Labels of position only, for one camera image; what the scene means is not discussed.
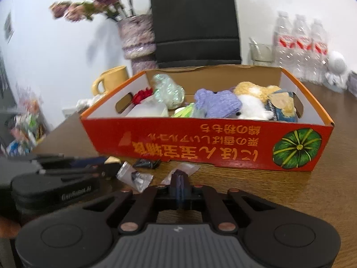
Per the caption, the pile of colourful packets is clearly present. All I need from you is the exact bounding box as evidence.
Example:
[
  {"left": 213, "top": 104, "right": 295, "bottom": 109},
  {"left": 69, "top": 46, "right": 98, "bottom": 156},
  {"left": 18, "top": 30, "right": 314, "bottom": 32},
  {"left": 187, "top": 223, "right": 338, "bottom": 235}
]
[{"left": 6, "top": 89, "right": 46, "bottom": 157}]

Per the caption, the yellow mug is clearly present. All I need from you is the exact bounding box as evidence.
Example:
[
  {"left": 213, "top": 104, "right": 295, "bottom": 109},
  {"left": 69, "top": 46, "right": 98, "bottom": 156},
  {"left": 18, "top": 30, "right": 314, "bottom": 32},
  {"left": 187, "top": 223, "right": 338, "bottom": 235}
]
[{"left": 91, "top": 65, "right": 130, "bottom": 95}]

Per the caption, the small clear plastic bag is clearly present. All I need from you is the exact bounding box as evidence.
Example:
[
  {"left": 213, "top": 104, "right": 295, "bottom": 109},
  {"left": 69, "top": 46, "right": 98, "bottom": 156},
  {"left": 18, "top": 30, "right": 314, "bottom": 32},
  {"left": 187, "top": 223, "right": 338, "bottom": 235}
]
[{"left": 160, "top": 162, "right": 201, "bottom": 186}]

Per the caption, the crumpled white tissue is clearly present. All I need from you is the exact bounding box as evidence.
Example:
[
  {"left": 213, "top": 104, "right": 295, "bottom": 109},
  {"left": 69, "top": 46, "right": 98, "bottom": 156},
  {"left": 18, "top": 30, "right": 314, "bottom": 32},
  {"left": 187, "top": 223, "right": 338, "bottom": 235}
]
[{"left": 76, "top": 93, "right": 106, "bottom": 109}]

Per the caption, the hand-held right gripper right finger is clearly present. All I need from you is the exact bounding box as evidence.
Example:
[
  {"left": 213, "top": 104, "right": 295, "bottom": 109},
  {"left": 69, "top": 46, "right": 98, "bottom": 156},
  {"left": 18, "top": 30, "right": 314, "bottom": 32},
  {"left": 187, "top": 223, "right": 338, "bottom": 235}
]
[{"left": 180, "top": 173, "right": 275, "bottom": 232}]

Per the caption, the clear water bottle red label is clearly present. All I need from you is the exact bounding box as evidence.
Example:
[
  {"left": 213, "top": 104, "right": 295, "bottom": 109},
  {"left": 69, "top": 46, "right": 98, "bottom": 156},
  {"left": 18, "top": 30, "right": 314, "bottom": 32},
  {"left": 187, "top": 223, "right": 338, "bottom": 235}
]
[
  {"left": 308, "top": 19, "right": 330, "bottom": 85},
  {"left": 291, "top": 14, "right": 311, "bottom": 79},
  {"left": 272, "top": 11, "right": 293, "bottom": 71}
]

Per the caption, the orange cardboard box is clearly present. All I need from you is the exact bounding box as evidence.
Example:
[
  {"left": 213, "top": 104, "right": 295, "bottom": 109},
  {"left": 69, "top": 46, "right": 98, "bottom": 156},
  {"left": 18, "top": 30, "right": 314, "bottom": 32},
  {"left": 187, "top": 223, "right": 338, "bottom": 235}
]
[{"left": 79, "top": 65, "right": 335, "bottom": 173}]

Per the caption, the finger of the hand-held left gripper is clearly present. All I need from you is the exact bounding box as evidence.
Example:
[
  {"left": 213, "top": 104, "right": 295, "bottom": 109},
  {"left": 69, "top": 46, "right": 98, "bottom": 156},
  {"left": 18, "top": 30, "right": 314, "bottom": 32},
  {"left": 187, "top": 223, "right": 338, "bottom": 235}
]
[
  {"left": 29, "top": 153, "right": 109, "bottom": 165},
  {"left": 39, "top": 165, "right": 106, "bottom": 178}
]

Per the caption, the black paper bag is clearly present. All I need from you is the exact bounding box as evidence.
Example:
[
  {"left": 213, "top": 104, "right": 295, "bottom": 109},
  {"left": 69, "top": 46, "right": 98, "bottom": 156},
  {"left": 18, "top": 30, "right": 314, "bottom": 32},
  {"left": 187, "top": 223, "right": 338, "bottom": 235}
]
[{"left": 149, "top": 0, "right": 242, "bottom": 69}]

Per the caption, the small tan packet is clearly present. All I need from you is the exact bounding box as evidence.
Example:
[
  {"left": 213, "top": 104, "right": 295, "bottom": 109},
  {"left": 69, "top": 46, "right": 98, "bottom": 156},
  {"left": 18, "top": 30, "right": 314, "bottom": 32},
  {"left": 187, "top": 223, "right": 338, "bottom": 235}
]
[{"left": 104, "top": 157, "right": 122, "bottom": 180}]

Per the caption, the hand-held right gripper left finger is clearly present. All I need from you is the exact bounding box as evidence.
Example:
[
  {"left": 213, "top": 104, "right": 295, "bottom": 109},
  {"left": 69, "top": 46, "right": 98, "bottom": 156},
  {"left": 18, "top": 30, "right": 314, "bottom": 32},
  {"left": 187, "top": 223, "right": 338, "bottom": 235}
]
[{"left": 81, "top": 173, "right": 181, "bottom": 233}]

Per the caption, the iridescent plastic wrap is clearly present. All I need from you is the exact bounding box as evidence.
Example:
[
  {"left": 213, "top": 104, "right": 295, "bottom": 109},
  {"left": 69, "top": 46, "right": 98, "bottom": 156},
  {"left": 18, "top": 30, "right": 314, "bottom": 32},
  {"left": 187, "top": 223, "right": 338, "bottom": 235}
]
[{"left": 152, "top": 74, "right": 185, "bottom": 109}]

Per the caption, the green packet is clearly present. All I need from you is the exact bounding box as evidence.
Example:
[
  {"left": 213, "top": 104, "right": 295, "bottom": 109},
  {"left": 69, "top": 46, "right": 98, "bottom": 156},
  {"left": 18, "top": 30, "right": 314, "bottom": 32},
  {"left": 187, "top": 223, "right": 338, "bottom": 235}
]
[{"left": 171, "top": 103, "right": 205, "bottom": 118}]

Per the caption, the clear bag with dark item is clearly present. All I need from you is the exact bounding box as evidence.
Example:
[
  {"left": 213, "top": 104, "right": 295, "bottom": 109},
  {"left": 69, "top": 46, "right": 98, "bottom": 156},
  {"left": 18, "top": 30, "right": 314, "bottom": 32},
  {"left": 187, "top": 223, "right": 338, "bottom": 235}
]
[{"left": 116, "top": 162, "right": 154, "bottom": 193}]

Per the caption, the white astronaut figurine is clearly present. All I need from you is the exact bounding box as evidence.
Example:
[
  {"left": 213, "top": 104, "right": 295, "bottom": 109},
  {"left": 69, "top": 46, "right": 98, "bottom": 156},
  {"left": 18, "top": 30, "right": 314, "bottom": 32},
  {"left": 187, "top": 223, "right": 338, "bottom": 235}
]
[{"left": 325, "top": 51, "right": 348, "bottom": 93}]

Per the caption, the blue snack packet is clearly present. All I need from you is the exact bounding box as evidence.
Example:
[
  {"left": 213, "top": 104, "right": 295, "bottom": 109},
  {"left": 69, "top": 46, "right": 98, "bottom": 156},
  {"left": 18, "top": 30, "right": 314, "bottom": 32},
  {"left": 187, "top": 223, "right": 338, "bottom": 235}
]
[{"left": 266, "top": 89, "right": 298, "bottom": 122}]

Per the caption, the yellow and white plush toy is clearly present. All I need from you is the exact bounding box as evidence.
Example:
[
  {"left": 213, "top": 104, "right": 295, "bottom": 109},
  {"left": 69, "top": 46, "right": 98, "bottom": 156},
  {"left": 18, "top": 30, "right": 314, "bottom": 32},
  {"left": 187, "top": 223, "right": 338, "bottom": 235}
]
[{"left": 233, "top": 82, "right": 282, "bottom": 120}]

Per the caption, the small black packet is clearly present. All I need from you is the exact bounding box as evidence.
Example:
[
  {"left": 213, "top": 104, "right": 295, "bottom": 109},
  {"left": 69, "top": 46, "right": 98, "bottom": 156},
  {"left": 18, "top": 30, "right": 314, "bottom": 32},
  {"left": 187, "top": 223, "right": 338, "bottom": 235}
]
[{"left": 133, "top": 159, "right": 161, "bottom": 169}]

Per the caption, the red ribbon bow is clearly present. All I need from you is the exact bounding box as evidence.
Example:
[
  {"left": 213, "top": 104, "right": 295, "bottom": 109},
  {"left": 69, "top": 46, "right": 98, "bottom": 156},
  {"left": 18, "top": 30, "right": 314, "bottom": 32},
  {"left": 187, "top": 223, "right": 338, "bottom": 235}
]
[{"left": 132, "top": 87, "right": 154, "bottom": 105}]

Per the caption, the white plastic bag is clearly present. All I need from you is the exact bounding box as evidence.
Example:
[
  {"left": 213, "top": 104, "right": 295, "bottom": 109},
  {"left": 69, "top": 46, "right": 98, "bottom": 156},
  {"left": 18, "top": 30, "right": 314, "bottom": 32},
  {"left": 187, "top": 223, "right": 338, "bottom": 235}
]
[{"left": 125, "top": 100, "right": 170, "bottom": 118}]

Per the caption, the person's left hand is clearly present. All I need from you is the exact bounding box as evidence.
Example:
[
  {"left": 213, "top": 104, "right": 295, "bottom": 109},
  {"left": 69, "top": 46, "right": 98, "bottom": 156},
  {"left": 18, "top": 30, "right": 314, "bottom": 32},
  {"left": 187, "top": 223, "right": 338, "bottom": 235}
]
[{"left": 0, "top": 217, "right": 22, "bottom": 239}]

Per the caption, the purple ceramic vase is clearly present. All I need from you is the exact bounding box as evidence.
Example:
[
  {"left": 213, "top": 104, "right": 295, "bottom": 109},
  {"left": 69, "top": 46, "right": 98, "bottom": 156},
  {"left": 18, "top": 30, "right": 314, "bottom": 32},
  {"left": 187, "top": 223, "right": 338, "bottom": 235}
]
[{"left": 117, "top": 14, "right": 159, "bottom": 74}]

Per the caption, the purple knitted toy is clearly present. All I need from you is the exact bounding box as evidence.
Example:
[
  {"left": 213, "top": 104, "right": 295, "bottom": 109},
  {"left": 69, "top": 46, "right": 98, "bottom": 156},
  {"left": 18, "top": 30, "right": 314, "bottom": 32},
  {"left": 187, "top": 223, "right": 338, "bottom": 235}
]
[{"left": 194, "top": 88, "right": 243, "bottom": 118}]

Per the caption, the dark grey furniture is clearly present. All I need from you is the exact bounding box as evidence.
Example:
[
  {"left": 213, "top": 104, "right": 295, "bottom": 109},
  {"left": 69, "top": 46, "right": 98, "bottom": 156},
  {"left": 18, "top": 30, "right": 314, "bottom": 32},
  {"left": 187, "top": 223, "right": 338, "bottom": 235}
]
[{"left": 0, "top": 47, "right": 20, "bottom": 157}]

